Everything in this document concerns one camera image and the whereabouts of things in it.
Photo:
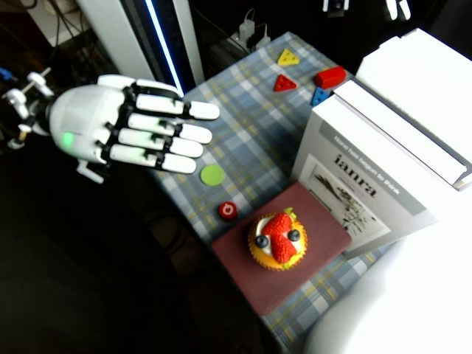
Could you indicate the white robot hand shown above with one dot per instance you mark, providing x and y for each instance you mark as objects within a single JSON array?
[
  {"x": 405, "y": 302},
  {"x": 79, "y": 118}
]

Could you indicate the white column blue light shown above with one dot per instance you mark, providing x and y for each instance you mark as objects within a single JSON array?
[{"x": 110, "y": 33}]

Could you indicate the toy strawberry cupcake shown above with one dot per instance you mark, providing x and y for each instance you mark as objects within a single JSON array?
[{"x": 277, "y": 239}]

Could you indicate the green round disc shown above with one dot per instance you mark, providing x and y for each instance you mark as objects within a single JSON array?
[{"x": 212, "y": 175}]

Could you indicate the maroon place mat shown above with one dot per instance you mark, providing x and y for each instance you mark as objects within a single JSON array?
[{"x": 258, "y": 284}]

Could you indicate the black box device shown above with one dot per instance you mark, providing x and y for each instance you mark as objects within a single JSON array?
[{"x": 225, "y": 55}]

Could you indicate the blue plaid tablecloth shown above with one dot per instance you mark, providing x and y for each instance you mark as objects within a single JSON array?
[{"x": 250, "y": 140}]

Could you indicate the red round button toy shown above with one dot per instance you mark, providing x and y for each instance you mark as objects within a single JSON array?
[{"x": 227, "y": 211}]

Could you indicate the white plug adapter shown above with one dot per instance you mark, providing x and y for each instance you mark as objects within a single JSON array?
[{"x": 247, "y": 28}]

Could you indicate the white power strip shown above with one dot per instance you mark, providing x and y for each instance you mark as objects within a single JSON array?
[{"x": 258, "y": 41}]

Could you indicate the red triangle block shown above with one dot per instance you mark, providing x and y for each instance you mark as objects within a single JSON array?
[{"x": 284, "y": 85}]

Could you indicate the yellow triangle block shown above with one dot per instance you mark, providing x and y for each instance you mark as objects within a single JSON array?
[{"x": 288, "y": 59}]

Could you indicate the blue triangle block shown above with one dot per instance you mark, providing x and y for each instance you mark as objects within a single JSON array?
[{"x": 319, "y": 97}]

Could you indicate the large white box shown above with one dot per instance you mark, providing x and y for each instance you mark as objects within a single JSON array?
[{"x": 424, "y": 70}]

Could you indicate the red rounded block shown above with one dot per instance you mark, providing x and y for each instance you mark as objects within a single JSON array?
[{"x": 330, "y": 76}]

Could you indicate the white black clamp fixture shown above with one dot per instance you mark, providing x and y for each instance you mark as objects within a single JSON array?
[{"x": 335, "y": 8}]

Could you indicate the white pronged fixture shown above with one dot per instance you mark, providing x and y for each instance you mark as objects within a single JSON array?
[{"x": 394, "y": 9}]

